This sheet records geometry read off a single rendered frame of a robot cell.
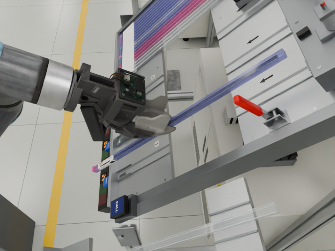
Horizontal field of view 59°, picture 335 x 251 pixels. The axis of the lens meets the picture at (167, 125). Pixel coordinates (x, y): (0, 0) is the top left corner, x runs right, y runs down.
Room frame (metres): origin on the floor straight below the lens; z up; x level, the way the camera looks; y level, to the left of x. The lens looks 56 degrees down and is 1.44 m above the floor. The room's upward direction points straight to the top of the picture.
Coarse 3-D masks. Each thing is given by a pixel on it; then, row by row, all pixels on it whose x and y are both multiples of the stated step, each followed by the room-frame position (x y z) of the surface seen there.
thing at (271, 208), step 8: (256, 208) 0.13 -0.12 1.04; (264, 208) 0.13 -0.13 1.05; (272, 208) 0.13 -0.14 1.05; (232, 216) 0.13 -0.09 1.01; (240, 216) 0.13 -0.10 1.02; (248, 216) 0.13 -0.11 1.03; (256, 216) 0.12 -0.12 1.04; (264, 216) 0.12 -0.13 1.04; (208, 224) 0.13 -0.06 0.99; (216, 224) 0.13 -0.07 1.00; (224, 224) 0.12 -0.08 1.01; (232, 224) 0.12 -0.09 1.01; (240, 224) 0.12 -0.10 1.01; (184, 232) 0.12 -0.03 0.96; (192, 232) 0.12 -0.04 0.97; (200, 232) 0.12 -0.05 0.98; (208, 232) 0.12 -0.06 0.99; (216, 232) 0.12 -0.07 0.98; (160, 240) 0.12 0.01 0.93; (168, 240) 0.12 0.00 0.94; (176, 240) 0.11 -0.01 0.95; (184, 240) 0.11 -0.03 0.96; (136, 248) 0.11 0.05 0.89; (144, 248) 0.11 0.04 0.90; (152, 248) 0.11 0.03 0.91; (160, 248) 0.11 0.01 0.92
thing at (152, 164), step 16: (160, 64) 0.61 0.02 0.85; (160, 80) 0.55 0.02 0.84; (128, 144) 0.41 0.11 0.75; (144, 144) 0.38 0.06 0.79; (160, 144) 0.36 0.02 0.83; (128, 160) 0.36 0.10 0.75; (144, 160) 0.34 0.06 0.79; (160, 160) 0.32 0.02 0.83; (128, 176) 0.31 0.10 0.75; (144, 176) 0.30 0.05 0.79; (160, 176) 0.28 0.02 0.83; (128, 192) 0.27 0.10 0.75
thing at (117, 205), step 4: (116, 200) 0.24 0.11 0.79; (120, 200) 0.23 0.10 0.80; (112, 204) 0.23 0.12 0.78; (116, 204) 0.23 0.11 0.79; (120, 204) 0.22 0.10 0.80; (112, 208) 0.22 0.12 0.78; (116, 208) 0.22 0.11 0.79; (120, 208) 0.21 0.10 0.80; (112, 212) 0.21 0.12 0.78; (116, 212) 0.21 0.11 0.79; (120, 212) 0.21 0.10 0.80
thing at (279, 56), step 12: (264, 60) 0.35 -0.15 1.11; (276, 60) 0.34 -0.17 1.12; (252, 72) 0.34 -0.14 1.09; (228, 84) 0.34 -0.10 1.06; (240, 84) 0.34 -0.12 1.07; (216, 96) 0.33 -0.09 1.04; (192, 108) 0.34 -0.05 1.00; (180, 120) 0.33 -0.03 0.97; (132, 144) 0.33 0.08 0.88; (120, 156) 0.32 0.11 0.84; (96, 168) 0.32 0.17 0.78
